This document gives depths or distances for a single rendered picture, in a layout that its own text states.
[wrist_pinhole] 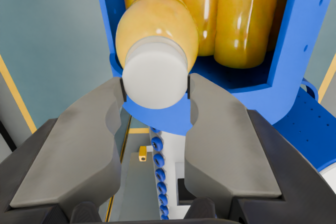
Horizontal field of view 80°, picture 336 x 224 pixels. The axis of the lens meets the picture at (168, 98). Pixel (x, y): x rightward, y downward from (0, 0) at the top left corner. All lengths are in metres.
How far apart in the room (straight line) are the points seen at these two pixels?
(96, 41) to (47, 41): 0.34
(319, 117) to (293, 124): 0.08
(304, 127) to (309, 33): 0.62
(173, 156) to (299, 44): 0.57
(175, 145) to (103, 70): 1.07
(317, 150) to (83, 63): 1.46
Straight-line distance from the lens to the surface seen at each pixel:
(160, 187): 0.79
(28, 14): 1.68
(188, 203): 0.67
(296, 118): 0.87
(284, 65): 0.23
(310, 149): 0.80
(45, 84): 1.86
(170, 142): 0.68
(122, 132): 1.10
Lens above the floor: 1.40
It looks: 57 degrees down
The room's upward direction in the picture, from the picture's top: 179 degrees clockwise
